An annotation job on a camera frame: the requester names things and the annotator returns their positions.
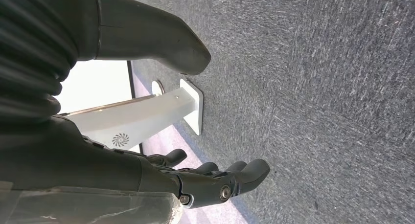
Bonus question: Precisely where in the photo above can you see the grey kiosk stand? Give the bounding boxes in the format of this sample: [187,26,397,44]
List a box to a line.
[60,78,204,152]

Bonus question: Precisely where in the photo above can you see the round dark-rimmed disc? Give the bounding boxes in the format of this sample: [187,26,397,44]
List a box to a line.
[151,80,165,97]

